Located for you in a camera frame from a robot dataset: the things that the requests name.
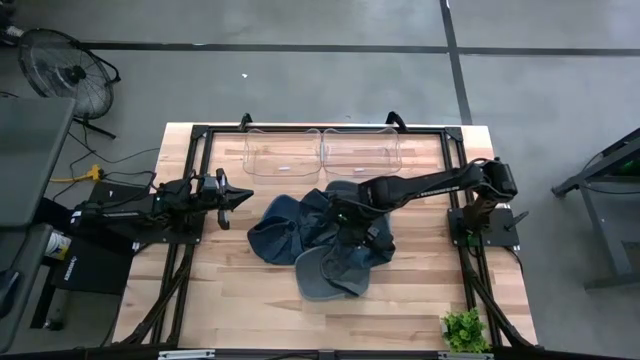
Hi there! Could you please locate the grey side table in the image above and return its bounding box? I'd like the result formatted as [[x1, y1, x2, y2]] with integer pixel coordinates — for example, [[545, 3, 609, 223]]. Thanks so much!
[[0, 223, 54, 351]]

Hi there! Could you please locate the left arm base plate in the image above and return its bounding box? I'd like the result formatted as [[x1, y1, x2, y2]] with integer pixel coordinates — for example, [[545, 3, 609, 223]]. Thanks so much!
[[107, 219, 204, 246]]

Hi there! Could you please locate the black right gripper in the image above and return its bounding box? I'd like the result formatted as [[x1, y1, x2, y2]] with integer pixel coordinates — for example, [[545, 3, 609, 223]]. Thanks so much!
[[327, 184, 389, 249]]

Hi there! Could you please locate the black floor fan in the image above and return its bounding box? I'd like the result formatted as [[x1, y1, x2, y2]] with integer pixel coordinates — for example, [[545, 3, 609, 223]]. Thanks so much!
[[17, 27, 122, 140]]

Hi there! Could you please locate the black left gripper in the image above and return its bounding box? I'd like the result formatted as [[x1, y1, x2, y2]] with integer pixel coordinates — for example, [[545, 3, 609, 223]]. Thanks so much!
[[197, 168, 255, 231]]

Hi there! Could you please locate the black aluminium table frame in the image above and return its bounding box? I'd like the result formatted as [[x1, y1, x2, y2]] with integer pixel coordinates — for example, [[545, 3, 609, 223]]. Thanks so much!
[[119, 123, 534, 351]]

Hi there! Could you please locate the black printed box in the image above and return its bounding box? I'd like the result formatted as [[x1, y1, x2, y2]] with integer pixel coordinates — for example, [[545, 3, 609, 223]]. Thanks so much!
[[52, 249, 136, 296]]

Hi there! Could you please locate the grey baseball cap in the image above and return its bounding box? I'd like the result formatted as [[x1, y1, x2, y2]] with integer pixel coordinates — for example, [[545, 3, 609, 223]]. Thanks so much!
[[294, 244, 372, 302]]

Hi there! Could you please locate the white paper cup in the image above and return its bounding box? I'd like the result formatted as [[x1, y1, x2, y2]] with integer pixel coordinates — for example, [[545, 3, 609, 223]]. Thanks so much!
[[44, 230, 73, 261]]

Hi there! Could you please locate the green potted plant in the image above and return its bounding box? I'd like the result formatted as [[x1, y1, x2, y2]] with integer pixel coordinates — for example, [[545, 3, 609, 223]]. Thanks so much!
[[440, 308, 492, 354]]

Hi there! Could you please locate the clear plastic bin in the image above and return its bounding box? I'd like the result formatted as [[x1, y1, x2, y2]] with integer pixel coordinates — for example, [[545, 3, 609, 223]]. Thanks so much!
[[321, 127, 403, 177], [242, 127, 323, 177]]

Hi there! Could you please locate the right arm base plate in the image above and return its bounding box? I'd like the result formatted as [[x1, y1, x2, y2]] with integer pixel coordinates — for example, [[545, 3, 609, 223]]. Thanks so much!
[[447, 207, 521, 247]]

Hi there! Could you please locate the silver bracket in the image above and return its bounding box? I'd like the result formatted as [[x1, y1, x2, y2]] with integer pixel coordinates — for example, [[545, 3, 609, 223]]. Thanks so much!
[[158, 349, 216, 360], [438, 351, 494, 360]]

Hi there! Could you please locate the yellow power plug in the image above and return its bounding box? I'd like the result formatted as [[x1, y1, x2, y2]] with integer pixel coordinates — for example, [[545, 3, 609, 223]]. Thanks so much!
[[49, 164, 105, 184]]

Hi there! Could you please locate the black flat case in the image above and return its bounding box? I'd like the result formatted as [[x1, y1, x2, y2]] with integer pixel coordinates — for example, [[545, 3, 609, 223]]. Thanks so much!
[[89, 180, 156, 202]]

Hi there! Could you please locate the dark metal table frame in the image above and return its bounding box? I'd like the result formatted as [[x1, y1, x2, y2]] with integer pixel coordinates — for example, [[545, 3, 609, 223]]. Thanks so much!
[[551, 127, 640, 291]]

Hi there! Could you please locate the black floor cable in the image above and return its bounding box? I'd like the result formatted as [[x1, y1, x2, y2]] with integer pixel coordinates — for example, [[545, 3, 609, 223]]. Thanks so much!
[[67, 130, 161, 166]]

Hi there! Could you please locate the grey desk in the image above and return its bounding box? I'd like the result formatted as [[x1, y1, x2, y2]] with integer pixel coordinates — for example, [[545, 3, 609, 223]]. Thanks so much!
[[0, 96, 76, 229]]

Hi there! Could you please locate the dark blue denim hat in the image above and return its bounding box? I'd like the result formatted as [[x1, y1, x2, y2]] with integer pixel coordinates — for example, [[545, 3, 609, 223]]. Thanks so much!
[[247, 194, 321, 266], [323, 179, 364, 197], [319, 212, 397, 269], [299, 188, 341, 251]]

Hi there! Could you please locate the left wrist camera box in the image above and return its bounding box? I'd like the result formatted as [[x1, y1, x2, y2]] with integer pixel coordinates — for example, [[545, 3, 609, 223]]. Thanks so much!
[[199, 173, 221, 196]]

